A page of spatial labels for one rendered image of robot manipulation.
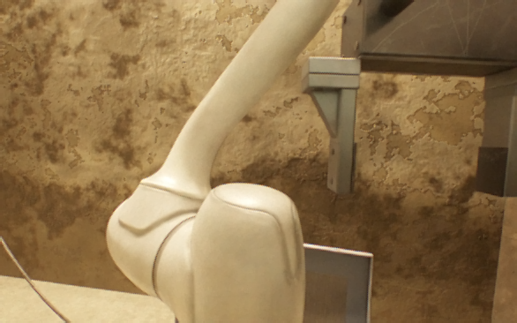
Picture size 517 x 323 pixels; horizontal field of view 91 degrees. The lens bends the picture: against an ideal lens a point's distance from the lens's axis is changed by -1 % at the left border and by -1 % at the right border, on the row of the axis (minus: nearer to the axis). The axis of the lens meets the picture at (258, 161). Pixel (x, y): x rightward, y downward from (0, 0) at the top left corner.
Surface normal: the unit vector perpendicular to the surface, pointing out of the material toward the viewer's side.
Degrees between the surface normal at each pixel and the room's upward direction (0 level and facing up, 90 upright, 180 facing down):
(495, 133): 90
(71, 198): 90
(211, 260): 78
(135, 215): 61
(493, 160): 90
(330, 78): 90
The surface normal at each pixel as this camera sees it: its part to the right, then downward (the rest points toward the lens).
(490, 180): -1.00, -0.03
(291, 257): 0.74, -0.08
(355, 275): -0.30, -0.19
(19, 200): -0.15, 0.07
